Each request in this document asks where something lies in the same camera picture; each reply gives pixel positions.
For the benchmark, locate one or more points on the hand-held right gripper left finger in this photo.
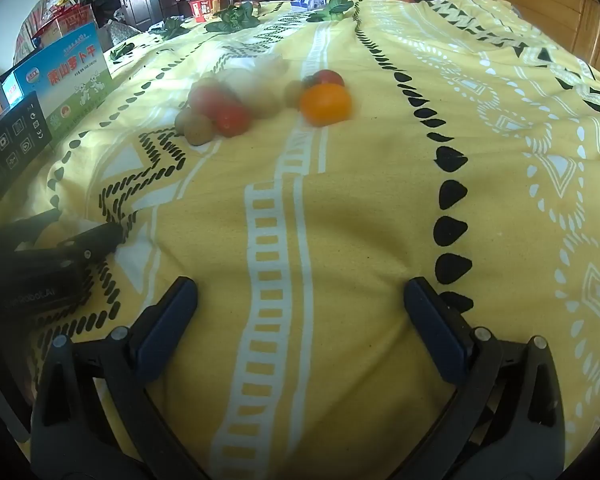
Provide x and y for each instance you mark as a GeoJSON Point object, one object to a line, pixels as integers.
{"type": "Point", "coordinates": [166, 329]}

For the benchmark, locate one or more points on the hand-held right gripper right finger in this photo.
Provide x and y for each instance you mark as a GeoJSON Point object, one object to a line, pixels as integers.
{"type": "Point", "coordinates": [435, 330]}

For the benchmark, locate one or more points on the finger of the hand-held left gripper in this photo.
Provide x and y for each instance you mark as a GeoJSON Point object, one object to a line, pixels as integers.
{"type": "Point", "coordinates": [30, 224]}
{"type": "Point", "coordinates": [95, 239]}

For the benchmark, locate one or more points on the orange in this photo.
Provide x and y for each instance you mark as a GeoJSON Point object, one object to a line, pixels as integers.
{"type": "Point", "coordinates": [325, 105]}

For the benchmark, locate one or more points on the black box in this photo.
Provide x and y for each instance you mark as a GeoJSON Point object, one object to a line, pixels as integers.
{"type": "Point", "coordinates": [15, 135]}

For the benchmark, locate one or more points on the yellow patterned blanket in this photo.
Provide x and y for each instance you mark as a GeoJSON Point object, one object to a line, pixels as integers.
{"type": "Point", "coordinates": [380, 210]}

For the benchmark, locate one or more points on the brown longan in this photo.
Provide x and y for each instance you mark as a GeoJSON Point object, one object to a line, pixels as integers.
{"type": "Point", "coordinates": [198, 129]}
{"type": "Point", "coordinates": [180, 121]}

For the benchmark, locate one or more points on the blue and green carton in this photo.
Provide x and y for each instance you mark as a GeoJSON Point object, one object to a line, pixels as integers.
{"type": "Point", "coordinates": [65, 75]}

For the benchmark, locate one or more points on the red cherry tomato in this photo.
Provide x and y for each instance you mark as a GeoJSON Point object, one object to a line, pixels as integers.
{"type": "Point", "coordinates": [330, 77]}
{"type": "Point", "coordinates": [205, 97]}
{"type": "Point", "coordinates": [232, 119]}

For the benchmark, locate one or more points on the green leafy vegetable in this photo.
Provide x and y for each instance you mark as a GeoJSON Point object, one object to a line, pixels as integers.
{"type": "Point", "coordinates": [172, 27]}
{"type": "Point", "coordinates": [122, 50]}
{"type": "Point", "coordinates": [335, 7]}
{"type": "Point", "coordinates": [232, 17]}

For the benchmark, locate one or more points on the plastic bag with red packets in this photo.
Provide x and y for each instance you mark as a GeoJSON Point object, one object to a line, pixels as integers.
{"type": "Point", "coordinates": [62, 10]}

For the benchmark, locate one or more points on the clear plastic bag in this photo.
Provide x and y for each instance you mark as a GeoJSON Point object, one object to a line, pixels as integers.
{"type": "Point", "coordinates": [260, 82]}

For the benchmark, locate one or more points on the red instant noodle cup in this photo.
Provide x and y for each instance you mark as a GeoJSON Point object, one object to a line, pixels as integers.
{"type": "Point", "coordinates": [206, 7]}

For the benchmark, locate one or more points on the blue tissue pack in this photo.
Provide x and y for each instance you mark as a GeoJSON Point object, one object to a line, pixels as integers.
{"type": "Point", "coordinates": [306, 3]}

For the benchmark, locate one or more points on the light wooden cabinet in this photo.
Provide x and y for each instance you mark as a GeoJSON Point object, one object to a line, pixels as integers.
{"type": "Point", "coordinates": [545, 10]}

